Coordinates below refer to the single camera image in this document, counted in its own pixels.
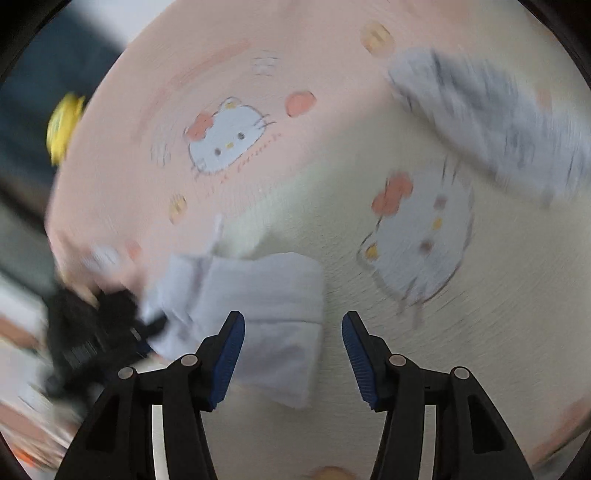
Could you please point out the dark teal cloth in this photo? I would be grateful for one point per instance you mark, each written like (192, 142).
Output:
(51, 69)

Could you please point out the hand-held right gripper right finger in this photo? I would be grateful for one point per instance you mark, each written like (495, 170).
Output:
(358, 360)

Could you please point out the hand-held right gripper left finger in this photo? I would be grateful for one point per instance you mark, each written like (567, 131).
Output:
(228, 360)

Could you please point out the yellow plush toy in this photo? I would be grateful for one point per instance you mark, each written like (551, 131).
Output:
(64, 124)

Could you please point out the light blue printed shorts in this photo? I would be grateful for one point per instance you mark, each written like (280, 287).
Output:
(485, 120)

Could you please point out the pink and cream printed blanket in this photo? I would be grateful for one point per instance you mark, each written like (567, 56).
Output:
(323, 207)

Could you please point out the white navy trimmed t-shirt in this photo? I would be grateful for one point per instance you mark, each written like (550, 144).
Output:
(268, 323)

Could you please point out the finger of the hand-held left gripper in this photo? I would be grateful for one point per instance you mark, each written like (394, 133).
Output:
(150, 327)

